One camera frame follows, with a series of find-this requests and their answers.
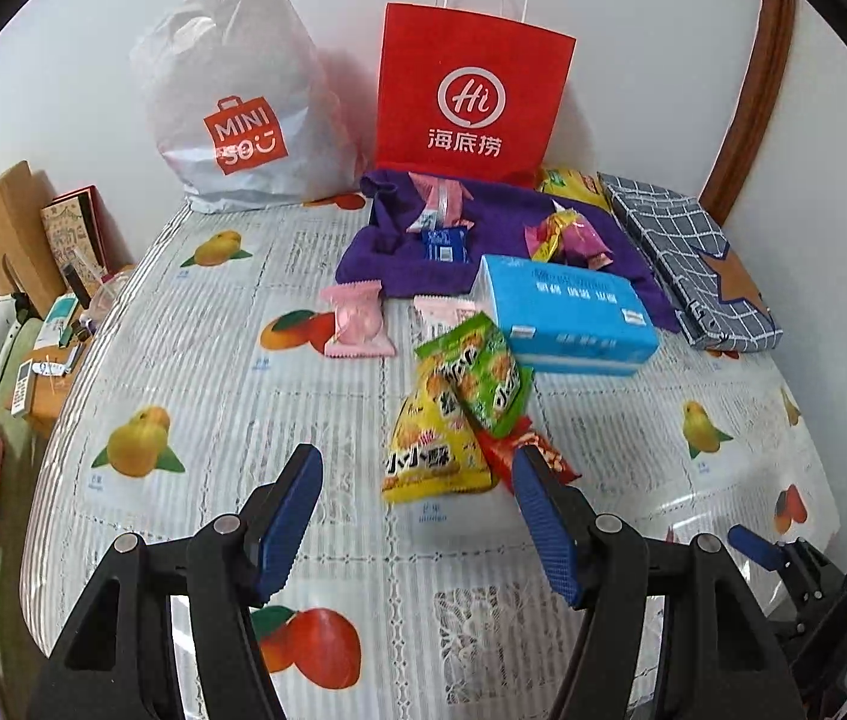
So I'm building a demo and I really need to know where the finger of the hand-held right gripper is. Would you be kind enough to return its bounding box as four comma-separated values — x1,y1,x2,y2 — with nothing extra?
727,525,847,620

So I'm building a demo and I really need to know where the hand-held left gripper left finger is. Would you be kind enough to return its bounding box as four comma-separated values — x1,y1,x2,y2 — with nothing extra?
26,444,325,720

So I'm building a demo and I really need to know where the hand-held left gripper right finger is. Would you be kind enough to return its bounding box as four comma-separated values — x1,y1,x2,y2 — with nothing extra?
511,446,807,720

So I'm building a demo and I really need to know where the red snack packet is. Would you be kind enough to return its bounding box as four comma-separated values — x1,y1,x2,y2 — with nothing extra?
479,420,581,496

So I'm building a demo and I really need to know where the green snack packet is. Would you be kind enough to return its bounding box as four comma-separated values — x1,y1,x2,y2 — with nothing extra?
415,313,537,440

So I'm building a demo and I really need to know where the pink round snack packet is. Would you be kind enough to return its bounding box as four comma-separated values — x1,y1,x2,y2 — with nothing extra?
319,281,397,359

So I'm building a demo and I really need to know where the pink white wafer packet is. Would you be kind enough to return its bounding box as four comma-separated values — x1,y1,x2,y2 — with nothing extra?
413,296,480,327

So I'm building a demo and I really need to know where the pink yellow snack packet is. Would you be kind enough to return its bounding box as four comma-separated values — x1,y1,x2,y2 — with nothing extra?
554,214,614,269

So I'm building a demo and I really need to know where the small blue snack packet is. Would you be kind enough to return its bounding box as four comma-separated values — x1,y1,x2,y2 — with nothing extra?
421,226,471,265

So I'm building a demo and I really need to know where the pink cartoon print snack packet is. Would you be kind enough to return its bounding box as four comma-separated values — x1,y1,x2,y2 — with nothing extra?
404,172,473,233

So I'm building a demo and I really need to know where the blue tissue pack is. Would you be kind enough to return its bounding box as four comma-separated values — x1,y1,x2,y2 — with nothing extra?
470,255,659,377

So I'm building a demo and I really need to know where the wooden bedside table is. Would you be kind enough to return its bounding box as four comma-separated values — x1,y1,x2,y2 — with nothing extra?
19,270,140,436

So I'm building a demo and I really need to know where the green bed sheet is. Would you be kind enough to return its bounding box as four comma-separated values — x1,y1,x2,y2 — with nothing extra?
0,315,46,691

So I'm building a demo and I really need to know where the clear plastic cup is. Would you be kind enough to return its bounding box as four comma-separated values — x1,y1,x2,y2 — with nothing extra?
86,274,132,335

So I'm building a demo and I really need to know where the teal small box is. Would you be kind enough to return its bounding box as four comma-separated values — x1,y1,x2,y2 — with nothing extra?
41,294,81,350

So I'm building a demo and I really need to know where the grey checked cloth bag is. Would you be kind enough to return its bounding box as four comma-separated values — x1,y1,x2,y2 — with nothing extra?
597,171,783,352

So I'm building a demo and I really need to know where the purple towel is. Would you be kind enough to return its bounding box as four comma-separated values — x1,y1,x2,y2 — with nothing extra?
335,169,683,335

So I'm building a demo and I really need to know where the dark small box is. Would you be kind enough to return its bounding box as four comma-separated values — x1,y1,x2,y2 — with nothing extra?
59,261,95,308

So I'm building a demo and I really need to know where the dark red box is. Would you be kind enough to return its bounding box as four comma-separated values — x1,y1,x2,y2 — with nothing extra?
56,184,136,278

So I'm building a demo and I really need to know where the yellow green snack bag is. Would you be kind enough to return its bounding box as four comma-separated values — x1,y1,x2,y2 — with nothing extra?
536,167,612,212

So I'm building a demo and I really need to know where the patterned book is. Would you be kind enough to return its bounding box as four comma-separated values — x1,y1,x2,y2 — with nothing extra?
40,191,106,293

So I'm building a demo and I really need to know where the white plastic bag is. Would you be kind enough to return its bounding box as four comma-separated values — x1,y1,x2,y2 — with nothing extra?
130,0,365,215

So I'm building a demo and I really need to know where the red paper bag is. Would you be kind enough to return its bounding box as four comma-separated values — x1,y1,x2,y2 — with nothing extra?
374,0,576,188

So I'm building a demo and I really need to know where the wooden door frame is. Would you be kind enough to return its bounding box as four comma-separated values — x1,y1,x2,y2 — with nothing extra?
701,0,798,226

